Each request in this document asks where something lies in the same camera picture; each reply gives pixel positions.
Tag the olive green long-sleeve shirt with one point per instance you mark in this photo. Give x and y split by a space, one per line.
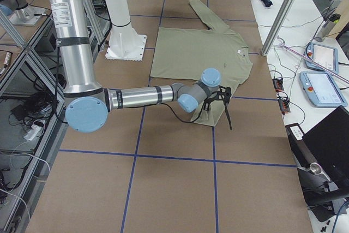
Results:
185 53

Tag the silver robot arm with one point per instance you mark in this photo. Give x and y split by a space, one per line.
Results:
21 13
88 103

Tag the orange connector board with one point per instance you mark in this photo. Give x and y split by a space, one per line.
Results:
278 84
284 105

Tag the reacher grabber stick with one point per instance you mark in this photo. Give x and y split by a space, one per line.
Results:
306 58

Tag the black box with label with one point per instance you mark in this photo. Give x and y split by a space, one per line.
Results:
300 150

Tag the near blue teach pendant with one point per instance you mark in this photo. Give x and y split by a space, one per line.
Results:
321 89

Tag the blue teach pendant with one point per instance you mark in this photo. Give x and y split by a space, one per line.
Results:
323 55
321 89

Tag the far blue teach pendant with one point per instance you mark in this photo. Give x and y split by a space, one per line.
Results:
323 55

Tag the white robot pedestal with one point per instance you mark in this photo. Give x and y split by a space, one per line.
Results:
124 42

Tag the aluminium frame post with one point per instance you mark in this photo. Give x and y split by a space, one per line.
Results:
276 26

